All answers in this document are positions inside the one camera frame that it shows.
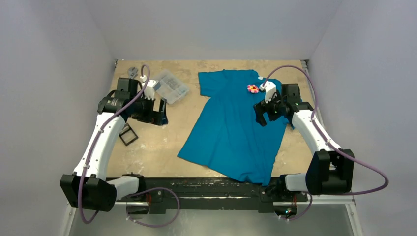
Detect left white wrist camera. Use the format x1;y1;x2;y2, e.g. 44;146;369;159
140;75;157;100

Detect blue t-shirt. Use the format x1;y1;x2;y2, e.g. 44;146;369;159
178;70;288;185

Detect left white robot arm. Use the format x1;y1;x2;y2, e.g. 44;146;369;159
60;76;168;212

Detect pink flower brooch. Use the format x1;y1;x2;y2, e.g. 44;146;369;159
247;84;260;94

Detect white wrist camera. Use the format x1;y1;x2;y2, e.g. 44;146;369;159
259;81;277;103
140;75;157;100

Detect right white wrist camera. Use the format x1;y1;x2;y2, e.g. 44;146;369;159
259;81;277;103

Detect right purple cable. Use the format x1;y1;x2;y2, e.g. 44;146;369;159
260;65;389;196

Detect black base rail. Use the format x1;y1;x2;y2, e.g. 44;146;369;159
117;177;308;214

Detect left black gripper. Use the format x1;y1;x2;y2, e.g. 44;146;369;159
130;93;168;125

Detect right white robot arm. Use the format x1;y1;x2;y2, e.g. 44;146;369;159
253;81;354;200

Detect aluminium frame rail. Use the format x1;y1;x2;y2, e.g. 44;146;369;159
59;195;363;236

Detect clear plastic organizer box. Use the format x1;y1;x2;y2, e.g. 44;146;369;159
153;69;189;105

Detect red handled adjustable wrench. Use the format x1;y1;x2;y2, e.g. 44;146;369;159
127;66;138;79

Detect small black square frame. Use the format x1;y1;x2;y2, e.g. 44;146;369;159
119;123;139;146

